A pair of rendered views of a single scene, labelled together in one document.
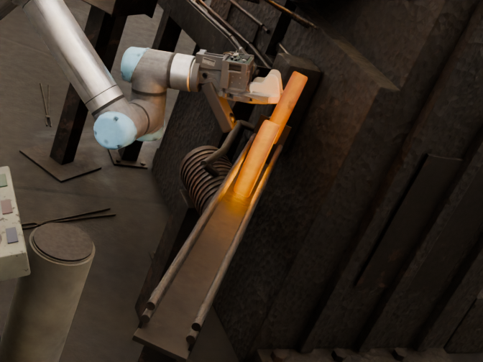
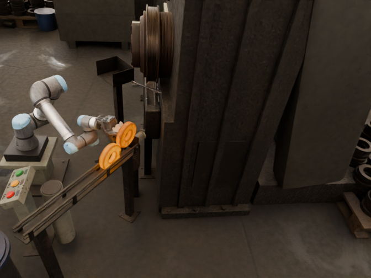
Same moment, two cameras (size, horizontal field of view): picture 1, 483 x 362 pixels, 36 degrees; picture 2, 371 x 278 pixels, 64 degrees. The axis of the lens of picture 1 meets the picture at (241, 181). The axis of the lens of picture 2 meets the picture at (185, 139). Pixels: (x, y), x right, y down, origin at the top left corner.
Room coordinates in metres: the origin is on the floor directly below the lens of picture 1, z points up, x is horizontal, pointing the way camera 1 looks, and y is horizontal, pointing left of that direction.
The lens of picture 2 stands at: (0.38, -0.81, 1.91)
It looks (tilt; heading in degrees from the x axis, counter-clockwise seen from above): 41 degrees down; 22
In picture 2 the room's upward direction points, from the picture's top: 7 degrees clockwise
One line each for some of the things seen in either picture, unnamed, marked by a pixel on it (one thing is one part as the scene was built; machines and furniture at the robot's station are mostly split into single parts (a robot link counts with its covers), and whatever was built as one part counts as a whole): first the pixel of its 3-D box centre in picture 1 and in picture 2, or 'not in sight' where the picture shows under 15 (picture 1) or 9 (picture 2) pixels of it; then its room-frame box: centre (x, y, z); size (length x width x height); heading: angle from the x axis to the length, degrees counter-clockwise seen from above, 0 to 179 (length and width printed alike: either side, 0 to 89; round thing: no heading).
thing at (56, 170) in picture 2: not in sight; (35, 166); (1.38, 0.81, 0.13); 0.40 x 0.40 x 0.26; 31
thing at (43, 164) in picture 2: not in sight; (30, 151); (1.38, 0.81, 0.28); 0.32 x 0.32 x 0.04; 31
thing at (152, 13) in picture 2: not in sight; (150, 45); (1.94, 0.12, 1.11); 0.47 x 0.06 x 0.47; 33
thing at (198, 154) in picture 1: (189, 252); (131, 175); (1.59, 0.05, 0.27); 0.22 x 0.13 x 0.53; 33
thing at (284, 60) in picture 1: (283, 103); (152, 122); (1.75, -0.02, 0.68); 0.11 x 0.08 x 0.24; 123
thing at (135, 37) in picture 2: not in sight; (135, 44); (1.89, 0.20, 1.11); 0.28 x 0.06 x 0.28; 33
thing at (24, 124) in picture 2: not in sight; (23, 124); (1.40, 0.81, 0.53); 0.13 x 0.12 x 0.14; 172
